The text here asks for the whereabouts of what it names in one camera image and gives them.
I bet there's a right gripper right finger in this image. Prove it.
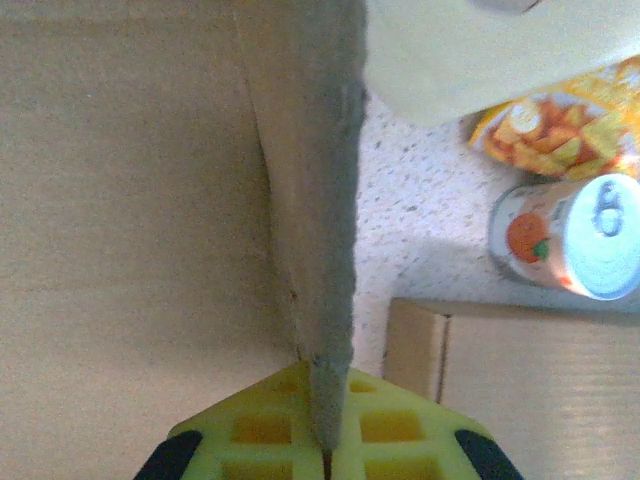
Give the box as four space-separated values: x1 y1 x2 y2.
329 367 524 480

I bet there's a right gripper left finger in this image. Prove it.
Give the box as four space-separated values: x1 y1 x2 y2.
132 359 324 480

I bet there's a brown cardboard box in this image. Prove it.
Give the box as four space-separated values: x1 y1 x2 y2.
0 0 371 451
382 297 640 480

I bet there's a tin can orange print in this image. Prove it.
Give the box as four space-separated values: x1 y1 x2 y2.
488 173 640 302

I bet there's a yellow snack bag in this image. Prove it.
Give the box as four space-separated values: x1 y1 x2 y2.
467 57 640 182

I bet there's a cream knife block pink top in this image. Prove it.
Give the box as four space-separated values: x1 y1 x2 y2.
362 0 640 126

